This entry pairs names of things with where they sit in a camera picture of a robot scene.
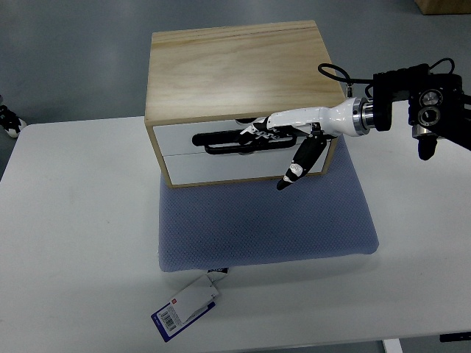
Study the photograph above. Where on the blue mesh cushion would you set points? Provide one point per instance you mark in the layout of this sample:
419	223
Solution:
252	223

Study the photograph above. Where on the white drawer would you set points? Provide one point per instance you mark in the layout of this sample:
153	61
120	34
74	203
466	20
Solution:
196	166
179	136

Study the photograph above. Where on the black table bracket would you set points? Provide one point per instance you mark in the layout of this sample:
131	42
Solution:
455	337

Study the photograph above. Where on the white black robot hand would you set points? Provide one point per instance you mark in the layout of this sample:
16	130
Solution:
317	125

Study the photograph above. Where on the white table leg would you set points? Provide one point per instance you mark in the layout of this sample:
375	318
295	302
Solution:
392	346

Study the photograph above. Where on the wooden drawer cabinet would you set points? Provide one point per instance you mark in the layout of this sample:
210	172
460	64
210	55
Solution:
235	72

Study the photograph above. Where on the cardboard box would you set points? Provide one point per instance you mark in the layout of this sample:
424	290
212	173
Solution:
444	7

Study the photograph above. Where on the white blue product tag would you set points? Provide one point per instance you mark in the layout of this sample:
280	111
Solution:
188	305

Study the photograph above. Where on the black drawer handle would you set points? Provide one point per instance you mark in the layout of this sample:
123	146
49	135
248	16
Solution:
217	141

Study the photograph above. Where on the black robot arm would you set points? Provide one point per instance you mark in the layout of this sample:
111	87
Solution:
437	105

